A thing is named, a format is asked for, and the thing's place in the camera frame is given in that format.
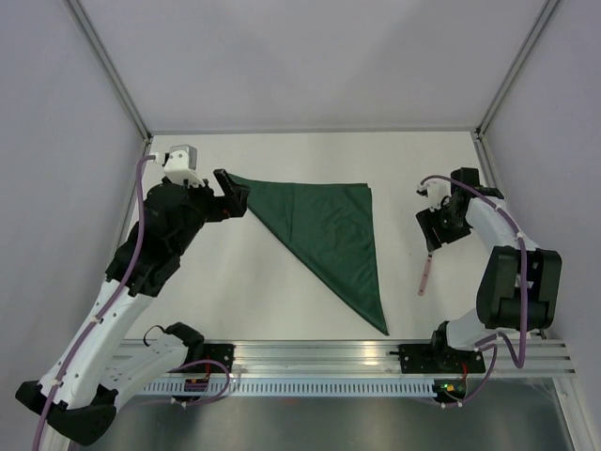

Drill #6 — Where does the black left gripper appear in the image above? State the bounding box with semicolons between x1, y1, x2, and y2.
170;168;250;256

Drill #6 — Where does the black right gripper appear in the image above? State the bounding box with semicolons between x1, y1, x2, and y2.
415;200;471;253

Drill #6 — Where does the fork with pink handle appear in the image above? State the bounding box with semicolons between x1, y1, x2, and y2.
418;252;433;296

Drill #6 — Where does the dark green cloth napkin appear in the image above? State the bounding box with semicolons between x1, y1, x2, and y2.
231;175;389;335

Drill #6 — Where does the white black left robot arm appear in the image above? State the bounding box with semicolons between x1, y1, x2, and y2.
15;169;250;450

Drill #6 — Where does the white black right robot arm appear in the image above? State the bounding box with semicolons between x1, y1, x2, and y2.
416;167;562;371

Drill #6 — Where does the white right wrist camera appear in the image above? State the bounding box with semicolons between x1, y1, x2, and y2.
416;180;450;211

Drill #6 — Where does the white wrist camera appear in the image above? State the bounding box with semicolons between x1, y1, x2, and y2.
416;180;450;211
162;145;208;188

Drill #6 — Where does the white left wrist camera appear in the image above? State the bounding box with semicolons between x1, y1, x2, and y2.
162;145;208;188

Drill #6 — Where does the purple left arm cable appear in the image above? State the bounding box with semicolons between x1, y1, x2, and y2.
36;153;163;451

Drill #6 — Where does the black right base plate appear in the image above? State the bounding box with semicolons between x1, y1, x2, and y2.
390;343;486;375

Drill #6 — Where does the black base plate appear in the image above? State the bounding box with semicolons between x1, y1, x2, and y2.
184;343;235;375
390;343;486;375

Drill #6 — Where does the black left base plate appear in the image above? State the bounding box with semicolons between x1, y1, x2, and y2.
184;343;235;375

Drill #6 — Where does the aluminium mounting rail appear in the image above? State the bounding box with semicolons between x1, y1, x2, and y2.
230;337;576;378

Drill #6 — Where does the white slotted cable duct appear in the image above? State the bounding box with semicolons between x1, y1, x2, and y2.
139;377;436;397

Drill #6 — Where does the aluminium enclosure frame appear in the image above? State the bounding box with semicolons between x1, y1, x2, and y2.
67;1;600;435

